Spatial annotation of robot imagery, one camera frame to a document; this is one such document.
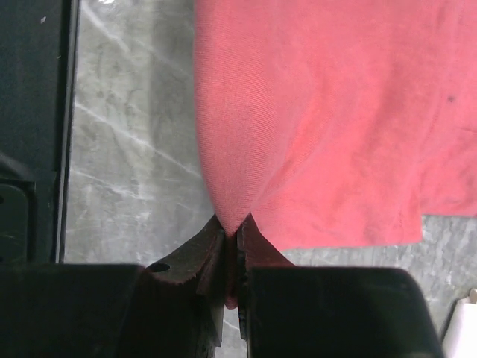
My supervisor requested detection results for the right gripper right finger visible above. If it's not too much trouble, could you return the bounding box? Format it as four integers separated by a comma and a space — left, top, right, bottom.
236, 216, 443, 357

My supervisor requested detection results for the black base beam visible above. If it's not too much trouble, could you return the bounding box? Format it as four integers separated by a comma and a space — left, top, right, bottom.
1, 1, 79, 264

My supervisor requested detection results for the salmon pink t shirt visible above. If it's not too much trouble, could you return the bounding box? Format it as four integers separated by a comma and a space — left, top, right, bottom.
192, 0, 477, 310

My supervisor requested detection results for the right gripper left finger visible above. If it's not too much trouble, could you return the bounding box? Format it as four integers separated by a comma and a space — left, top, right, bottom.
1, 218, 226, 357

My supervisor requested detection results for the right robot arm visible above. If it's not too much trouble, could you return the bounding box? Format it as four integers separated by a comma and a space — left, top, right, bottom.
1, 217, 476, 357

